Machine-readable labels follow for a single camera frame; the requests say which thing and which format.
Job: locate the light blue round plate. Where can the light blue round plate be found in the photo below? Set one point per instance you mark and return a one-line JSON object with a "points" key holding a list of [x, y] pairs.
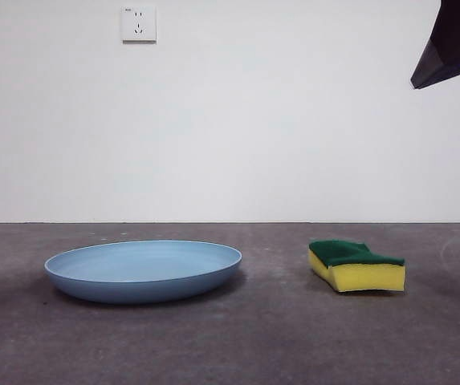
{"points": [[141, 260]]}

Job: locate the yellow green scouring sponge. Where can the yellow green scouring sponge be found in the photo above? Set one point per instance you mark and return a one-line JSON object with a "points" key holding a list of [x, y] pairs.
{"points": [[366, 276]]}

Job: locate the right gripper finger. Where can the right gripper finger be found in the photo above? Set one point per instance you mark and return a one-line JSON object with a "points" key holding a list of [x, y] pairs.
{"points": [[458, 44]]}

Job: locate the white wall socket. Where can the white wall socket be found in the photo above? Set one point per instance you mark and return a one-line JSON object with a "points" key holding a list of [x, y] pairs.
{"points": [[139, 24]]}

